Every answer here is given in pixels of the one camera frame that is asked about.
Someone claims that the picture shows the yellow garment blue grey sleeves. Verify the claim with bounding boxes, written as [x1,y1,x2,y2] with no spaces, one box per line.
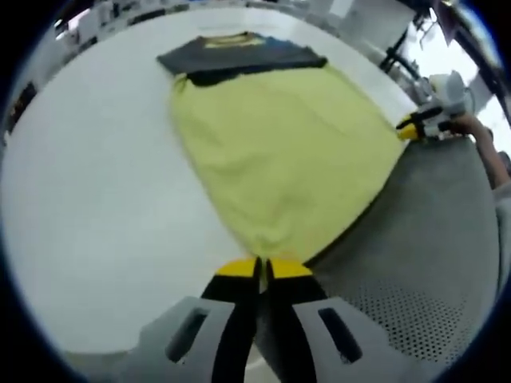
[155,30,408,267]

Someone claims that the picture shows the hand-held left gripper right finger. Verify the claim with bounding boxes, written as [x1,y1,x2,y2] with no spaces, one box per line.
[265,257,436,383]

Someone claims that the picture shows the person's right hand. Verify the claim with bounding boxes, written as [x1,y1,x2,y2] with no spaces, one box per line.
[449,113,485,140]

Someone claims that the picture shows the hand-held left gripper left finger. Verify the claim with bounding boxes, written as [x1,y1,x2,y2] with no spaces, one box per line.
[79,257,263,383]

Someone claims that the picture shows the grey mesh office chair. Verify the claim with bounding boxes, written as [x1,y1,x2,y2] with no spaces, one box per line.
[307,133,504,368]

